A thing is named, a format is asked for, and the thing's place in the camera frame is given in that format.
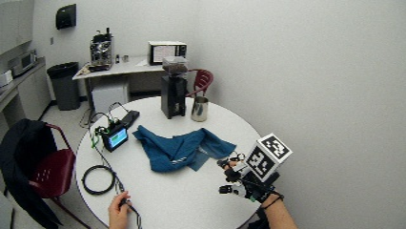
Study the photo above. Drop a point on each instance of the white cube with black markers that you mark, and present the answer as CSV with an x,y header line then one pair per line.
x,y
266,156

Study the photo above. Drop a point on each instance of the blue cloth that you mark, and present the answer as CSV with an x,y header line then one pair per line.
x,y
173,149

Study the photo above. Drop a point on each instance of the steel milk pitcher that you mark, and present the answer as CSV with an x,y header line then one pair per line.
x,y
200,109

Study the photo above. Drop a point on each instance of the red perforated chair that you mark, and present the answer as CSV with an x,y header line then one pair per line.
x,y
52,171
202,81

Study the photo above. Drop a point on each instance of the small black monitor device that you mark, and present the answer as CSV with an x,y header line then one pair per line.
x,y
116,138

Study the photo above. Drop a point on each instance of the black power adapter box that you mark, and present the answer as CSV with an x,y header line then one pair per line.
x,y
129,118

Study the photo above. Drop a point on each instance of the black coffee grinder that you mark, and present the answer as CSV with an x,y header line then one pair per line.
x,y
173,92

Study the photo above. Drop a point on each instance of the black jacket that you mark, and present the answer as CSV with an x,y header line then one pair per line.
x,y
19,159

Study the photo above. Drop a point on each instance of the white drawer cabinet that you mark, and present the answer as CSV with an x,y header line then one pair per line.
x,y
109,97

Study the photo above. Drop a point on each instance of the black trash bin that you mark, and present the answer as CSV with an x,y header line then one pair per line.
x,y
64,86

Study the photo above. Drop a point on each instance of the white microwave oven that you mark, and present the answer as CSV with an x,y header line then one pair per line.
x,y
165,52

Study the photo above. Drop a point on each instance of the grey desk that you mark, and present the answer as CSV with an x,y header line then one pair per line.
x,y
123,68

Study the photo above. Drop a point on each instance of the grey counter cabinet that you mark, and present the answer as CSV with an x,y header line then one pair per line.
x,y
29,92

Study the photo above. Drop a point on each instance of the small metal cup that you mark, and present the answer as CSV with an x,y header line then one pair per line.
x,y
125,58

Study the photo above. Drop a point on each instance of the small black bottle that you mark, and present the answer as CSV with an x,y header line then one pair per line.
x,y
117,59

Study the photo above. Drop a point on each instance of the chrome espresso machine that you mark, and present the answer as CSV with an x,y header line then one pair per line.
x,y
101,51

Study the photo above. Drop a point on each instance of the silver microwave oven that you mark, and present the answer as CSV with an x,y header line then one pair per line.
x,y
24,62

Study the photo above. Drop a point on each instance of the black paper towel dispenser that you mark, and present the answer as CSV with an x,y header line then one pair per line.
x,y
65,16

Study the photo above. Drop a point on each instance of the small palm camera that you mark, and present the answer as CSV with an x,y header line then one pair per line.
x,y
230,190

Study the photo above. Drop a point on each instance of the wall outlet plate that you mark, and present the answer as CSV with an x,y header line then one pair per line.
x,y
51,40

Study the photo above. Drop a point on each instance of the grey wall cabinet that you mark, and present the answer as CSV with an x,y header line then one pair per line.
x,y
15,22

